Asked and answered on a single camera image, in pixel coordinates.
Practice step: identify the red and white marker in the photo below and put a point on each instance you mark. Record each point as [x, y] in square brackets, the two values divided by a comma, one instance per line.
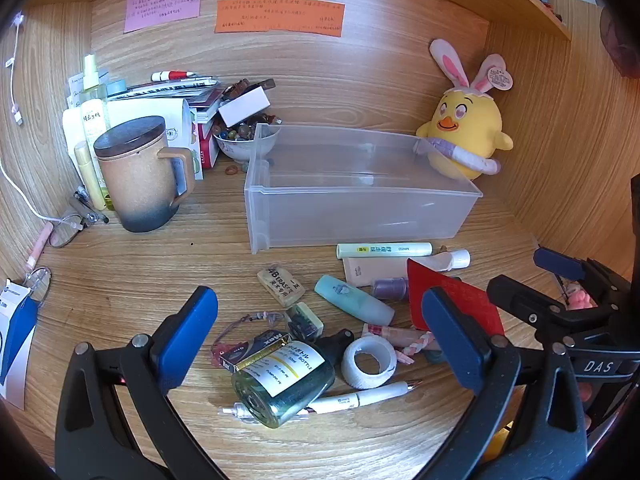
[172, 75]

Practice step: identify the blue and white box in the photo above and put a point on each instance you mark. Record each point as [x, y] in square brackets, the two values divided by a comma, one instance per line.
[17, 340]

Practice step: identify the loose brown bead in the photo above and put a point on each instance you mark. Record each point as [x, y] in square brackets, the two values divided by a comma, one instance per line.
[231, 169]

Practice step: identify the wooden shelf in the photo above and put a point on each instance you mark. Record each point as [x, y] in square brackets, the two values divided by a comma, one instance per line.
[525, 0]

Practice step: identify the brown ceramic mug with lid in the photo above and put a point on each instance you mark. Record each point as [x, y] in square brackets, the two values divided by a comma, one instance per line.
[140, 185]

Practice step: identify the pink stick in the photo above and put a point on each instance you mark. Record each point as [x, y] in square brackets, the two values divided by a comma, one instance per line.
[395, 335]

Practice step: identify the dark maroon object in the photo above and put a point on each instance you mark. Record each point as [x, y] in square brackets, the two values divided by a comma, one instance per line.
[617, 40]

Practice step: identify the green bottle with black cap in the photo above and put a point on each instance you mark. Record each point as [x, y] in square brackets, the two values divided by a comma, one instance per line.
[280, 385]

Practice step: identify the clear plastic drawer bin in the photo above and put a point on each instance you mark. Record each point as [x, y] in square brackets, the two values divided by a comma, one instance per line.
[350, 210]

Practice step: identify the light blue tape roll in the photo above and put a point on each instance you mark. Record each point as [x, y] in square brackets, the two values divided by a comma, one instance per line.
[119, 88]

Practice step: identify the orange paper note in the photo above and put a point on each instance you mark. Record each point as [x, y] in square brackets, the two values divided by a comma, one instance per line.
[280, 17]

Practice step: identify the pink paper note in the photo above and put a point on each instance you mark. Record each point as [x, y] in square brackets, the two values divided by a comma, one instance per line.
[162, 2]

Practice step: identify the teal tube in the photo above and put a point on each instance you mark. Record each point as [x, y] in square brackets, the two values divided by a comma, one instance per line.
[355, 300]

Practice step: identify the white cosmetic tube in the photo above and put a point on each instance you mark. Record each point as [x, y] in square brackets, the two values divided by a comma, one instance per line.
[72, 135]

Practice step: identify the yellow-green spray bottle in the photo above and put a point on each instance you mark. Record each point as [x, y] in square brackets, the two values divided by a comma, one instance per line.
[94, 110]

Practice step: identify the pale yellow tube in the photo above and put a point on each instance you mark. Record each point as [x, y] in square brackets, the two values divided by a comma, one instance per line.
[87, 170]

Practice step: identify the red and white box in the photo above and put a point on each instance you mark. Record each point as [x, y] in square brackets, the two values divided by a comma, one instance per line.
[206, 147]

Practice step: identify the small white box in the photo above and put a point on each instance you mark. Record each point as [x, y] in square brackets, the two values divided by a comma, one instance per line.
[242, 106]

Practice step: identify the white ballpoint pen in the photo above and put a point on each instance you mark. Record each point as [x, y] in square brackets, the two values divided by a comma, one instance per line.
[370, 396]

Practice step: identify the pink beige cosmetic tube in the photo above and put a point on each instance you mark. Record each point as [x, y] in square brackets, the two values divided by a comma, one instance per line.
[380, 270]

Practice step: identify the stack of books and papers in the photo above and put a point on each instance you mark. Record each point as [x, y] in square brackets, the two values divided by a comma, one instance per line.
[170, 91]

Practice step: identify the black pen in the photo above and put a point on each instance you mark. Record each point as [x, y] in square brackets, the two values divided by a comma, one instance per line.
[90, 207]

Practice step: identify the small teal object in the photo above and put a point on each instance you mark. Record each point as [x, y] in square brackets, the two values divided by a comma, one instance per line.
[434, 356]

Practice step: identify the white tape roll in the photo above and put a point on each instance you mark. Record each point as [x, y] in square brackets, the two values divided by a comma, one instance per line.
[357, 372]

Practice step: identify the pale green highlighter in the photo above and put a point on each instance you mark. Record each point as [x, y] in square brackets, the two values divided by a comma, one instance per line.
[385, 250]

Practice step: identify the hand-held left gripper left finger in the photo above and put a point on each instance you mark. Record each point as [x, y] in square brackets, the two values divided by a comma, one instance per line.
[187, 330]

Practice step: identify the yellow chick plush toy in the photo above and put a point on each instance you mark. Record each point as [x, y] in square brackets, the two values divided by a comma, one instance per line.
[465, 120]

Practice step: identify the white ceramic bowl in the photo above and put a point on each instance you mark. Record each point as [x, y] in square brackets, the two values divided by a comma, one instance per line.
[240, 149]

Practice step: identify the red card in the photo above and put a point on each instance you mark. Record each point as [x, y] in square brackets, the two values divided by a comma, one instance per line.
[465, 305]

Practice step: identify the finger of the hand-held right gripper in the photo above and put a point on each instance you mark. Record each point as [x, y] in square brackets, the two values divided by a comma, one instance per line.
[557, 262]
[525, 305]

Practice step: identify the small green black box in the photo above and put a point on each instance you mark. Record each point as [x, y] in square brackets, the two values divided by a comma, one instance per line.
[305, 321]

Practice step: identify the dark blue staples box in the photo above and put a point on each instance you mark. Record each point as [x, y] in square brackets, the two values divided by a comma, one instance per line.
[252, 353]

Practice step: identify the purple nail polish bottle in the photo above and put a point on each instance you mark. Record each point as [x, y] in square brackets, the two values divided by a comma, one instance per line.
[390, 288]

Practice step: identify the round clear lens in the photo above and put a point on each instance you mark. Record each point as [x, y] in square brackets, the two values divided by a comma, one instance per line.
[39, 282]

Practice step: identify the large white carton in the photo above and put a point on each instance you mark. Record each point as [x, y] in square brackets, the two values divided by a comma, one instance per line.
[175, 115]

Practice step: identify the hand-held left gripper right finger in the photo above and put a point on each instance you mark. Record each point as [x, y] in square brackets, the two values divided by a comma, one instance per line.
[450, 340]

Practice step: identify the beige printed eraser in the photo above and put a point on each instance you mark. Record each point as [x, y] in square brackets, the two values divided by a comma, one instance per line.
[280, 285]

